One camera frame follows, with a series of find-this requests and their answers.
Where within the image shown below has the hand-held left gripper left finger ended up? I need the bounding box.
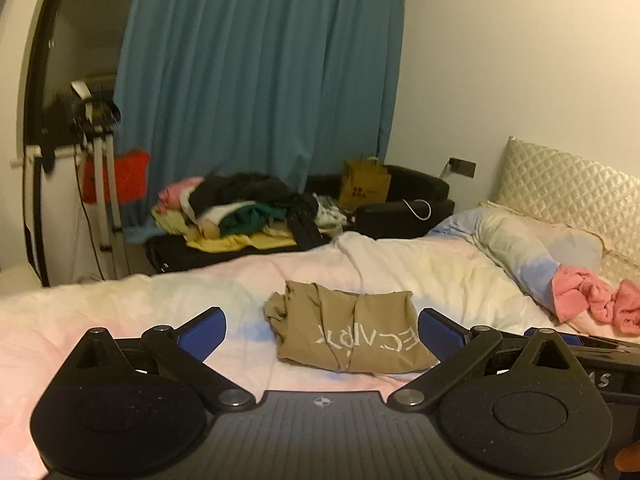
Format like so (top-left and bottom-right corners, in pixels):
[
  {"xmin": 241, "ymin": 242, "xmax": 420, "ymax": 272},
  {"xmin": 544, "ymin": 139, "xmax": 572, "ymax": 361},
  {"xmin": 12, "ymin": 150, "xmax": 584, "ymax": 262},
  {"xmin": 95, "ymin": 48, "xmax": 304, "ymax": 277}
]
[{"xmin": 62, "ymin": 306, "xmax": 256, "ymax": 413}]

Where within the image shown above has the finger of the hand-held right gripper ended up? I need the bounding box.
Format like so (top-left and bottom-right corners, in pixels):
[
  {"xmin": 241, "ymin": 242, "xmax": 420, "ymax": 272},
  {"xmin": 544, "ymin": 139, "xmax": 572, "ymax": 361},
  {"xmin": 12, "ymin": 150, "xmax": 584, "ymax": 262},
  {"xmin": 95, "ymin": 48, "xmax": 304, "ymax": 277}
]
[{"xmin": 562, "ymin": 334, "xmax": 640, "ymax": 356}]

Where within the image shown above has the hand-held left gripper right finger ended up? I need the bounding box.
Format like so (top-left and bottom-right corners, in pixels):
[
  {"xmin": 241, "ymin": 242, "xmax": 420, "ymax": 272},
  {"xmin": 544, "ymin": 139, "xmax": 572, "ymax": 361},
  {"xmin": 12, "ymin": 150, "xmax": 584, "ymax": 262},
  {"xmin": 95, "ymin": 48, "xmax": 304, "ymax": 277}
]
[{"xmin": 387, "ymin": 308, "xmax": 581, "ymax": 407}]

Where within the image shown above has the tan printed t-shirt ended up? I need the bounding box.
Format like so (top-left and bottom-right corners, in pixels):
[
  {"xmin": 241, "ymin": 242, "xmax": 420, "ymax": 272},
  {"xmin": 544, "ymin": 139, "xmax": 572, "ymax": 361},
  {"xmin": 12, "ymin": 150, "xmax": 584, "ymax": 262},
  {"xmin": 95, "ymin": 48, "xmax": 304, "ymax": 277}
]
[{"xmin": 263, "ymin": 280, "xmax": 440, "ymax": 375}]

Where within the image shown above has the pink towel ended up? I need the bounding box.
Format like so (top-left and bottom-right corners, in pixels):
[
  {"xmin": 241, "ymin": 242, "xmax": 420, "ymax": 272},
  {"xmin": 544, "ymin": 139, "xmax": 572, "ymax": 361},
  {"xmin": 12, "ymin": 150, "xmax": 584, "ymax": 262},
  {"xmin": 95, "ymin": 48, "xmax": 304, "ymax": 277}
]
[{"xmin": 552, "ymin": 266, "xmax": 640, "ymax": 336}]

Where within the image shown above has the pastel tie-dye duvet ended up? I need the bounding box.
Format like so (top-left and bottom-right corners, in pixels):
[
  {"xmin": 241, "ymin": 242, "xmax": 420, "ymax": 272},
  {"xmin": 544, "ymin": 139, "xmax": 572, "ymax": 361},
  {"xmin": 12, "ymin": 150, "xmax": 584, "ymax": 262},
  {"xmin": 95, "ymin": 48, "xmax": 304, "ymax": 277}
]
[{"xmin": 0, "ymin": 232, "xmax": 640, "ymax": 476}]

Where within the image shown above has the pale yellow garment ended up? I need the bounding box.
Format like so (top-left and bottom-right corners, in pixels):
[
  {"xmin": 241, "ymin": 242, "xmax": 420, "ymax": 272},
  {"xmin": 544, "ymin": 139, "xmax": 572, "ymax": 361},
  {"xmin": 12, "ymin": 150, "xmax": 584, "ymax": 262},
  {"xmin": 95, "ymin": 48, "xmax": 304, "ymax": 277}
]
[{"xmin": 152, "ymin": 210, "xmax": 298, "ymax": 252}]

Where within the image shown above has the pastel pillow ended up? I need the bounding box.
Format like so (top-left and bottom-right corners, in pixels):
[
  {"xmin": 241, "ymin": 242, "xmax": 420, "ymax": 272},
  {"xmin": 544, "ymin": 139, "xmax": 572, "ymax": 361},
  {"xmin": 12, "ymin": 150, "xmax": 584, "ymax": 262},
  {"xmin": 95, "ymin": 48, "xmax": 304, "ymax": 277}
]
[{"xmin": 429, "ymin": 207, "xmax": 606, "ymax": 316}]

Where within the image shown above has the green garment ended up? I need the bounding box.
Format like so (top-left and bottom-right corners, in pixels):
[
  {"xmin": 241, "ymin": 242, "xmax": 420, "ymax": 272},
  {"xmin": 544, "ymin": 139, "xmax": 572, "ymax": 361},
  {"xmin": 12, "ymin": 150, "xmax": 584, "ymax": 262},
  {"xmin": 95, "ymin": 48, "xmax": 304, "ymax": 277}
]
[{"xmin": 220, "ymin": 204, "xmax": 273, "ymax": 236}]

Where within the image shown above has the white garment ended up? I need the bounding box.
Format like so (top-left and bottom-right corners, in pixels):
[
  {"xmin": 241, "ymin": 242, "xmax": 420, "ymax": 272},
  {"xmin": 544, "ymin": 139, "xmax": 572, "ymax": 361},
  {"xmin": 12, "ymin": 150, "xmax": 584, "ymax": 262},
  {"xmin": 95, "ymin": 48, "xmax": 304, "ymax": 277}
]
[{"xmin": 182, "ymin": 195, "xmax": 251, "ymax": 226}]

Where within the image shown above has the pink garment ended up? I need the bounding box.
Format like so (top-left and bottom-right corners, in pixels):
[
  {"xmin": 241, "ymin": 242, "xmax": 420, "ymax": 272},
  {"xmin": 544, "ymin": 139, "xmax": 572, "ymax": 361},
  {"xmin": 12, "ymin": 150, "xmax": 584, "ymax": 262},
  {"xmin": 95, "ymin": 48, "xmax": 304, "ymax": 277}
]
[{"xmin": 157, "ymin": 177, "xmax": 205, "ymax": 211}]

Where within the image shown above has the black leather sofa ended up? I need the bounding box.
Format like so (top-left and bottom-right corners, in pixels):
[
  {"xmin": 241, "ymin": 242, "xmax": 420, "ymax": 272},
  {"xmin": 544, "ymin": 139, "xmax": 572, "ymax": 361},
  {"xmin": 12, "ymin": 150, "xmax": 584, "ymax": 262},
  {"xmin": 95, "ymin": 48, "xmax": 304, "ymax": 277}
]
[{"xmin": 305, "ymin": 164, "xmax": 456, "ymax": 240}]

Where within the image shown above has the black jacket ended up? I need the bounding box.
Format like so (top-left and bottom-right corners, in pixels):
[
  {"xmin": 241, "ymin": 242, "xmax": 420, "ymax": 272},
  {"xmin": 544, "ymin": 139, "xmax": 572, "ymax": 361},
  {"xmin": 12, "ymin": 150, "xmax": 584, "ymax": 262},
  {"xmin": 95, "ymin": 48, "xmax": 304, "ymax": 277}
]
[{"xmin": 190, "ymin": 172, "xmax": 301, "ymax": 221}]

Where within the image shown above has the dark grey garment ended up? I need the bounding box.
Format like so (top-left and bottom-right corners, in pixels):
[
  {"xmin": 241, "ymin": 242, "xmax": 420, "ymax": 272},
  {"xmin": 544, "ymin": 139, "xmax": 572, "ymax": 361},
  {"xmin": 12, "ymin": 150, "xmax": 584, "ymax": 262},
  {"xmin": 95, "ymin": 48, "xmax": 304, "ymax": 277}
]
[{"xmin": 287, "ymin": 194, "xmax": 331, "ymax": 246}]

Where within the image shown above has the black and white patterned cloth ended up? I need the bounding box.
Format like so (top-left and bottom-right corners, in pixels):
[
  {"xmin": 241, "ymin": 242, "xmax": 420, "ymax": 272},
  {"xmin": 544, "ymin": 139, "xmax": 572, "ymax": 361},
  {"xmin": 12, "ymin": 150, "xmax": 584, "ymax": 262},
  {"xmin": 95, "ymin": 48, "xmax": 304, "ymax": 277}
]
[{"xmin": 315, "ymin": 195, "xmax": 348, "ymax": 228}]

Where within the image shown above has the cream quilted headboard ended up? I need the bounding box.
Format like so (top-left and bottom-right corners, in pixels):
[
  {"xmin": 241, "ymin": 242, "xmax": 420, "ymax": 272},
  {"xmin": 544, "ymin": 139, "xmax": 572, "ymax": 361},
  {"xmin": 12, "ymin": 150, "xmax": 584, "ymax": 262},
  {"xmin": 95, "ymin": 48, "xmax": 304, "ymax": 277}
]
[{"xmin": 492, "ymin": 136, "xmax": 640, "ymax": 291}]

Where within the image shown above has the yellow paper bag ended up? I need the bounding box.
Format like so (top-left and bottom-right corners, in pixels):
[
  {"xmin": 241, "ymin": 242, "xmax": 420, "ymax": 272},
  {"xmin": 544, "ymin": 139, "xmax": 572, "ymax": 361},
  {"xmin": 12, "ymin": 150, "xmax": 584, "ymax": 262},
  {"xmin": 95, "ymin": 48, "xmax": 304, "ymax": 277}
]
[{"xmin": 339, "ymin": 156, "xmax": 392, "ymax": 209}]

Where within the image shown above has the red cloth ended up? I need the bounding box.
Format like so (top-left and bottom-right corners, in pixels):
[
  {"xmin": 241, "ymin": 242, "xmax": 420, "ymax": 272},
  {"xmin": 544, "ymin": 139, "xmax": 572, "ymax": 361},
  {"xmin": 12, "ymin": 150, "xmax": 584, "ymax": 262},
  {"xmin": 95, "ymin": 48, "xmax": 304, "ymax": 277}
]
[{"xmin": 82, "ymin": 149, "xmax": 152, "ymax": 205}]

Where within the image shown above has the white appliance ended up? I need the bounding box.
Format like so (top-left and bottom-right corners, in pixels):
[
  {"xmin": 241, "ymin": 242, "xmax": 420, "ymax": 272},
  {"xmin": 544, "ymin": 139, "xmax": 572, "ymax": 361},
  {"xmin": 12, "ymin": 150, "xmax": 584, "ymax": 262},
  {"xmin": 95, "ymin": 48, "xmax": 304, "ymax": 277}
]
[{"xmin": 10, "ymin": 142, "xmax": 108, "ymax": 288}]

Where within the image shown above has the garment steamer stand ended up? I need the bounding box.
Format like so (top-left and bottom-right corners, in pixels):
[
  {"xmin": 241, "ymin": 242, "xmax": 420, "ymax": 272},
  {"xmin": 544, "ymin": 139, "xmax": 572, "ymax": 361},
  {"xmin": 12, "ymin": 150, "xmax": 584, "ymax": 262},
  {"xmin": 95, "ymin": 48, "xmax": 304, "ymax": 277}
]
[{"xmin": 42, "ymin": 80, "xmax": 126, "ymax": 281}]

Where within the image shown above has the wide blue curtain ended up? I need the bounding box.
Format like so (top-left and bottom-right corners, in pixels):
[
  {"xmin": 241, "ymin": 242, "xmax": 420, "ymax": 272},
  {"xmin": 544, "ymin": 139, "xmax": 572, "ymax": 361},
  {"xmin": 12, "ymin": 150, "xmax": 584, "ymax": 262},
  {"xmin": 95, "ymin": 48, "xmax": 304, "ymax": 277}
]
[{"xmin": 114, "ymin": 0, "xmax": 407, "ymax": 231}]

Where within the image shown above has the white cable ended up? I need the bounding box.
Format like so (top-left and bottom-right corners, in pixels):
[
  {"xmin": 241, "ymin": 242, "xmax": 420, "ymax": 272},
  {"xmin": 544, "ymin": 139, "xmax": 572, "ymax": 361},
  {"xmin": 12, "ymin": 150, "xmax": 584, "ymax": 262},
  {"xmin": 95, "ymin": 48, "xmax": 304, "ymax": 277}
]
[{"xmin": 402, "ymin": 199, "xmax": 432, "ymax": 222}]

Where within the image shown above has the wide black wall outlet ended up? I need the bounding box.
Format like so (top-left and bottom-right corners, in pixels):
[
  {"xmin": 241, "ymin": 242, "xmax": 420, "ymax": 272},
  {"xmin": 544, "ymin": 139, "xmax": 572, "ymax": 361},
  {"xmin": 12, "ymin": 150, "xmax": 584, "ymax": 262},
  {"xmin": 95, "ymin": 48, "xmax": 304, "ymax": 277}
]
[{"xmin": 449, "ymin": 157, "xmax": 477, "ymax": 179}]

